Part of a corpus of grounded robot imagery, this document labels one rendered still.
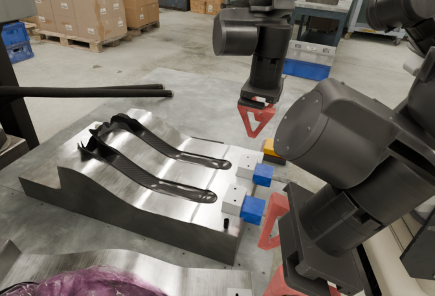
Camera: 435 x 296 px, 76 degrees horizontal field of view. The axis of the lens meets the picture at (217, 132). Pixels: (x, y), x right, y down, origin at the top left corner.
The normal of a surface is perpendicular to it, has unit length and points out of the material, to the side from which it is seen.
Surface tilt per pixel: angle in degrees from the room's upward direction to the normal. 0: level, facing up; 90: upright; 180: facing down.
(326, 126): 58
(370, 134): 90
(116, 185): 28
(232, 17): 65
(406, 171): 73
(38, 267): 3
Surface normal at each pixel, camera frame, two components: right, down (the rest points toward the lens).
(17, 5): 0.95, 0.22
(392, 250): -0.07, -0.84
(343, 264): 0.50, -0.70
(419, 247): -0.09, 0.54
